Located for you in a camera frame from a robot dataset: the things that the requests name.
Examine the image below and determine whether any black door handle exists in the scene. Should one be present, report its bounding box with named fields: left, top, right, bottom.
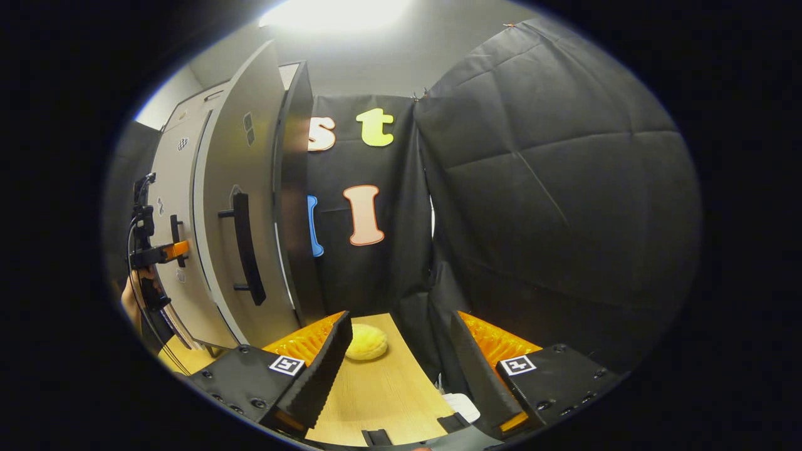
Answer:
left=169, top=215, right=187, bottom=269
left=218, top=191, right=268, bottom=308

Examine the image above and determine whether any large ceiling light panel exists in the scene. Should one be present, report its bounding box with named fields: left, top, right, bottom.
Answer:
left=260, top=0, right=411, bottom=32

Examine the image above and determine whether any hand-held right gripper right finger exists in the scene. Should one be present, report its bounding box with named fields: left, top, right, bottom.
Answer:
left=450, top=310, right=624, bottom=441

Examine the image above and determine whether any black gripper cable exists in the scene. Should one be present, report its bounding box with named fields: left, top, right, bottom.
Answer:
left=127, top=216, right=190, bottom=376

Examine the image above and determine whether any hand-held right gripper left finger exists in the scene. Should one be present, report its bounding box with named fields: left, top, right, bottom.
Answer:
left=187, top=310, right=355, bottom=439

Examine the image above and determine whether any grey shoe cabinet door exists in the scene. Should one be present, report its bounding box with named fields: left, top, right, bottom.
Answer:
left=191, top=39, right=303, bottom=350
left=147, top=110, right=215, bottom=350

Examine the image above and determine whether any black backdrop cloth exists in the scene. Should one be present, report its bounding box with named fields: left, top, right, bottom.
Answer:
left=103, top=18, right=702, bottom=383

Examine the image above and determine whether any grey double-door shoe cabinet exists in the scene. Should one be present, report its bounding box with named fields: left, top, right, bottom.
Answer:
left=147, top=60, right=326, bottom=351

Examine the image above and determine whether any yellow round sponge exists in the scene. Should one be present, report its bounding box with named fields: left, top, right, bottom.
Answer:
left=345, top=323, right=389, bottom=362

